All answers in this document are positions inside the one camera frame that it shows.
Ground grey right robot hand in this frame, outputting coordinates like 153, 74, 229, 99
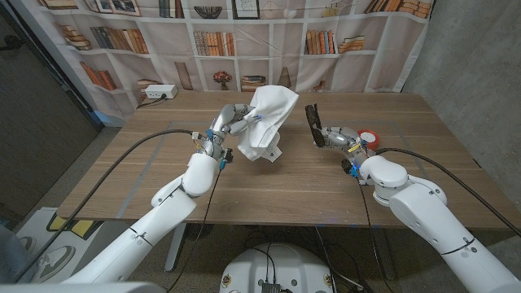
315, 125, 374, 166

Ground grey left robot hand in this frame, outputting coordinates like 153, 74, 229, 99
201, 103, 264, 162

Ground black sunglasses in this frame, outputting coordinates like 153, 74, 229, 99
304, 103, 326, 148

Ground white cloth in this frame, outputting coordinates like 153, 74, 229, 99
236, 85, 300, 164

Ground red ribbon reel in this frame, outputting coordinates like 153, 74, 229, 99
357, 129, 381, 151

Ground printed bookshelf backdrop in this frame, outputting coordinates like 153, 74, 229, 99
7, 0, 435, 123

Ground white power strip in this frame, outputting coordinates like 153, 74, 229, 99
144, 84, 179, 100

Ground black ribbed round object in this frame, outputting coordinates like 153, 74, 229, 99
186, 222, 215, 241

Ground grey table leg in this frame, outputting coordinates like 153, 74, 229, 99
368, 227, 396, 281
164, 222, 188, 273

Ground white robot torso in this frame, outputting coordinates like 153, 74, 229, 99
219, 243, 338, 293

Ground person in blue jeans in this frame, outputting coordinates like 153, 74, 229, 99
0, 225, 77, 284

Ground black power strip cord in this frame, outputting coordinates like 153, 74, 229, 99
136, 94, 168, 110

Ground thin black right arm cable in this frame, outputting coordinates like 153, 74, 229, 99
356, 177, 394, 293

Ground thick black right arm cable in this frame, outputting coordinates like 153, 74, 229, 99
374, 146, 521, 238

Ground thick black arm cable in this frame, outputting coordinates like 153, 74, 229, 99
374, 146, 521, 238
15, 129, 200, 282

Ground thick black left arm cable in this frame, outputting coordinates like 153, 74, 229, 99
15, 129, 200, 282

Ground black torso cable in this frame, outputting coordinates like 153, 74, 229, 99
247, 243, 278, 284

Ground yellow panel with black frame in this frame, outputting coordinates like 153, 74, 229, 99
46, 211, 95, 241

